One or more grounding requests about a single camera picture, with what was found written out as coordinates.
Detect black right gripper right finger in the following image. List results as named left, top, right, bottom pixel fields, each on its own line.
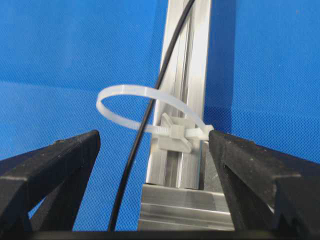
left=209, top=130, right=320, bottom=233

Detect white zip tie loop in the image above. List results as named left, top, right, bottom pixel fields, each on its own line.
left=96, top=84, right=214, bottom=141

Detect aluminium extrusion frame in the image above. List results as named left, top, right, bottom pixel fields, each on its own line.
left=137, top=0, right=236, bottom=232

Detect black USB cable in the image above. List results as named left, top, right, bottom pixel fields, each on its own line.
left=107, top=0, right=195, bottom=232

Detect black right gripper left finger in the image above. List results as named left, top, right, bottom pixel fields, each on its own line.
left=0, top=130, right=101, bottom=233

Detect grey zip tie mount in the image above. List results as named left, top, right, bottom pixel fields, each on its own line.
left=157, top=113, right=195, bottom=154

